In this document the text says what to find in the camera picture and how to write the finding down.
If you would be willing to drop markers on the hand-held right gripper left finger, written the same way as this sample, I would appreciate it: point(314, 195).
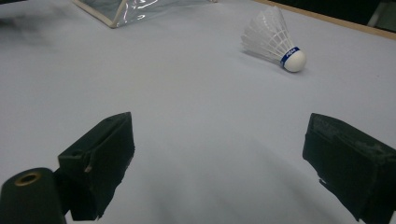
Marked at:
point(99, 161)

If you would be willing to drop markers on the white feather shuttlecock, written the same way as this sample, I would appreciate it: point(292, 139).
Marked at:
point(274, 40)

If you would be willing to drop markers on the clear plastic bag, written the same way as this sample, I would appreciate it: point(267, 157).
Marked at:
point(130, 11)

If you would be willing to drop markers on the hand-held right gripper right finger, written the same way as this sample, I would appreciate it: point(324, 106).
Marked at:
point(351, 161)

